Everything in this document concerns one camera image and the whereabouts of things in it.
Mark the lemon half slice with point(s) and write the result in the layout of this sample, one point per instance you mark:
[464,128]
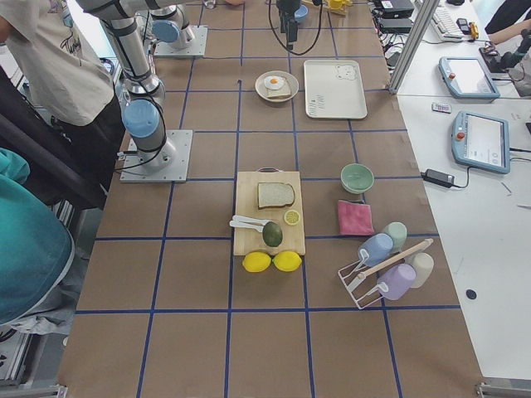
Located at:
[292,217]

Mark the black power adapter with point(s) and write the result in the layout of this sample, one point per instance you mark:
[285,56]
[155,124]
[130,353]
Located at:
[441,179]

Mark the right yellow lemon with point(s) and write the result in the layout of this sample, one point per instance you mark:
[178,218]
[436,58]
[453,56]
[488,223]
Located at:
[287,261]

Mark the white wire cup rack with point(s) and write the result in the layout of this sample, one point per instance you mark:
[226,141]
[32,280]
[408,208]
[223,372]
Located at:
[360,281]

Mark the far teach pendant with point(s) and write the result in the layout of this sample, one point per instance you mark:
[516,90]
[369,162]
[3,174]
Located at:
[467,78]

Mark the person in teal shirt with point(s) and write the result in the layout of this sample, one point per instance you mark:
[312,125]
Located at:
[36,248]

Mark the person in cream shirt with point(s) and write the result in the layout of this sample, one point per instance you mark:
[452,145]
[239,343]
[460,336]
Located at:
[67,78]

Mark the small card packet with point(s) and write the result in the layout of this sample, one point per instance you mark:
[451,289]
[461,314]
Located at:
[441,108]

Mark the teach pendant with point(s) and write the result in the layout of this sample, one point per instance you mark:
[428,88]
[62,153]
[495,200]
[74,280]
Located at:
[467,78]
[481,141]

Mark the bamboo cutting board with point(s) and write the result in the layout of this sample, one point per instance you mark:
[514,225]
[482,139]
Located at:
[246,204]

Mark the pink cloth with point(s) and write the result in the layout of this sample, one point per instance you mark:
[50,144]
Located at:
[355,218]

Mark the white keyboard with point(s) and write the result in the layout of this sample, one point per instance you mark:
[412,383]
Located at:
[445,27]

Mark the cream round plate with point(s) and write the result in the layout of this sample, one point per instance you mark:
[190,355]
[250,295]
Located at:
[260,88]

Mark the cream bear tray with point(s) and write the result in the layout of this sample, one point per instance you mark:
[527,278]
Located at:
[334,90]

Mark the green avocado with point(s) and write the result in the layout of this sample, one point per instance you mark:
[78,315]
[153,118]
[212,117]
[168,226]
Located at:
[272,234]

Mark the cream cup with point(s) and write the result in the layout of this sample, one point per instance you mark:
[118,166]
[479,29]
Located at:
[423,264]

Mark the left yellow lemon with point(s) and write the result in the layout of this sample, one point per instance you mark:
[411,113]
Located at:
[256,262]

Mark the purple cup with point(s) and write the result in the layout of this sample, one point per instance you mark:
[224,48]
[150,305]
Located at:
[396,281]

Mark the green ceramic bowl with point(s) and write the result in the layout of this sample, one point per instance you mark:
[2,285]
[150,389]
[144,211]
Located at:
[356,178]

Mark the green cup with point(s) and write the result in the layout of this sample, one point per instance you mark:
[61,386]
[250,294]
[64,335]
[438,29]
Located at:
[398,233]

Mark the near teach pendant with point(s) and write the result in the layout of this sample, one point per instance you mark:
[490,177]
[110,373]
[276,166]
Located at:
[481,141]

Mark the blue ceramic bowl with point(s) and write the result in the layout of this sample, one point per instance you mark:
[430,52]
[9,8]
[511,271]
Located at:
[301,13]

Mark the blue cup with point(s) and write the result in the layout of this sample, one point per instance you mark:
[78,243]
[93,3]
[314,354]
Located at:
[375,250]

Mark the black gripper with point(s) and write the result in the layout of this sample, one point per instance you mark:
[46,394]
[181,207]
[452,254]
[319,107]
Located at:
[284,8]

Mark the bread slice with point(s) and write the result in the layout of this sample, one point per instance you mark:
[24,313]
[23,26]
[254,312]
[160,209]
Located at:
[275,195]
[279,94]

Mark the aluminium frame post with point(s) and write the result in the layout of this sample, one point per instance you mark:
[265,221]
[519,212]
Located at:
[417,32]

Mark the yellow lemon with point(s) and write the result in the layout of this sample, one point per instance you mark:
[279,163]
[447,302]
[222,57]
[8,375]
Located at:
[287,261]
[256,262]

